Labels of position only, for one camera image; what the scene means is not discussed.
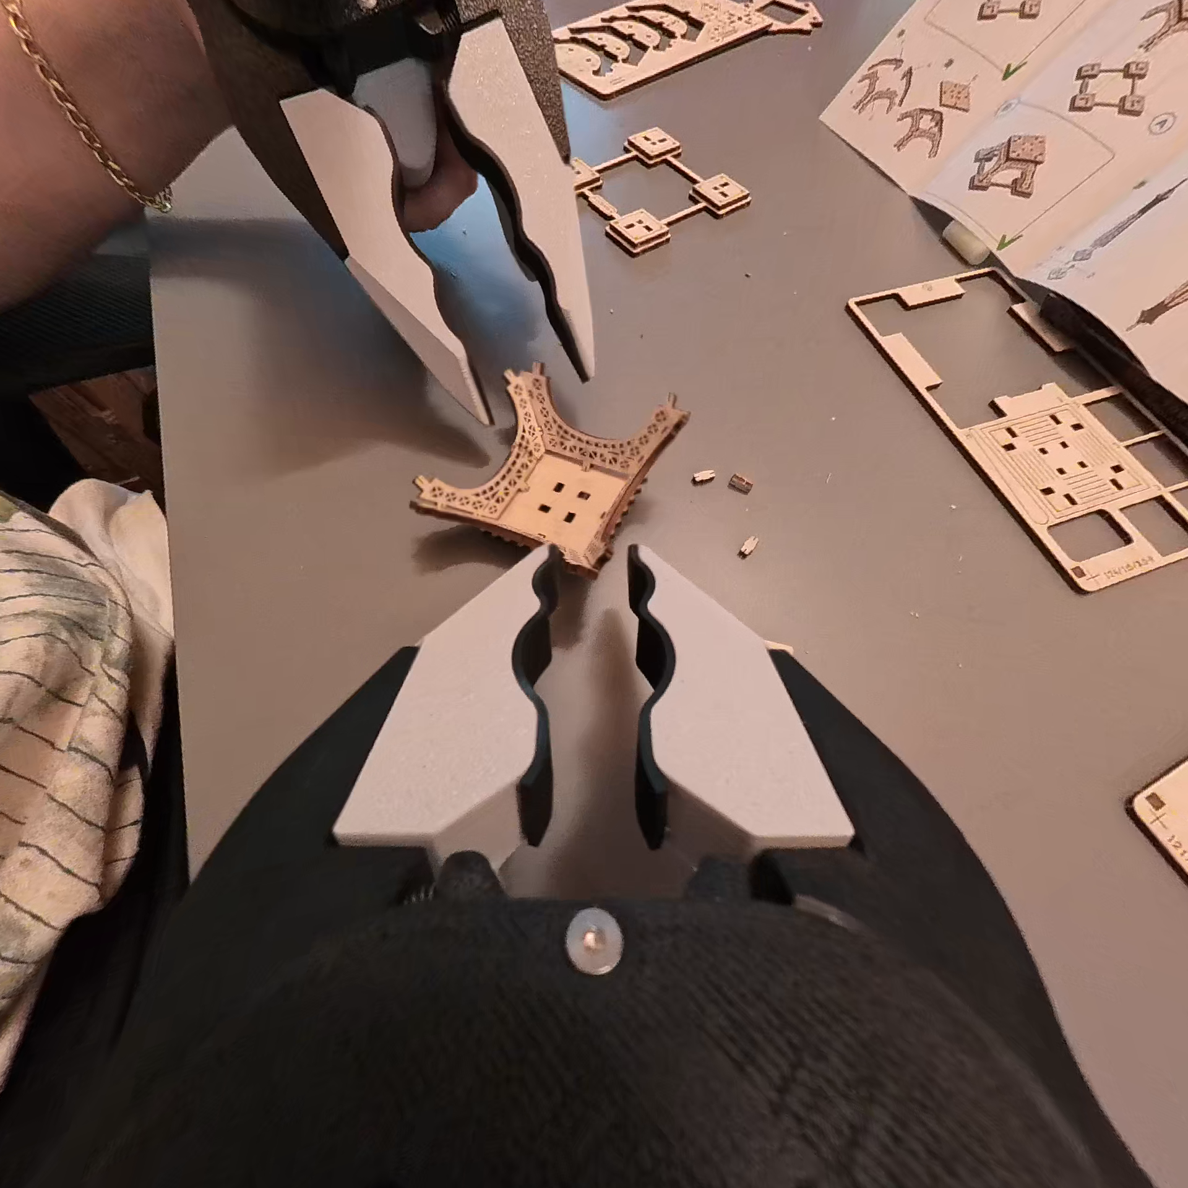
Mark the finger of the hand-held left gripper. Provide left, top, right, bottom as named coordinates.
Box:
left=444, top=0, right=596, bottom=383
left=278, top=85, right=494, bottom=428

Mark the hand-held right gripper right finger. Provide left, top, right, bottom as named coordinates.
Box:
left=626, top=543, right=855, bottom=871

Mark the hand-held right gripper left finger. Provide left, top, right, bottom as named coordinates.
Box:
left=332, top=543, right=562, bottom=871

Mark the wooden tower base model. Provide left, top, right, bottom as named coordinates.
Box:
left=410, top=365, right=692, bottom=578

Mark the person's left forearm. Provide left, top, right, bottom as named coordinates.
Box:
left=0, top=0, right=172, bottom=310

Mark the grey desk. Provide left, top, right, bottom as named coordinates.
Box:
left=147, top=0, right=1188, bottom=1188

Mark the person's left hand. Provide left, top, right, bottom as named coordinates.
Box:
left=14, top=0, right=476, bottom=235

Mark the wooden part sheet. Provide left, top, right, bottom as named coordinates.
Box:
left=845, top=267, right=1188, bottom=595
left=1130, top=757, right=1188, bottom=878
left=551, top=0, right=825, bottom=99

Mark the white printed shirt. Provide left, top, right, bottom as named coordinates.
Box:
left=0, top=478, right=178, bottom=1078

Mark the folded assembly manual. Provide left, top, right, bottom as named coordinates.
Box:
left=821, top=0, right=1188, bottom=404

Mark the square wooden frame piece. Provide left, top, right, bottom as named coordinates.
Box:
left=568, top=129, right=750, bottom=256

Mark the gold chain bracelet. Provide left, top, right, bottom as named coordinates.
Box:
left=0, top=0, right=175, bottom=215

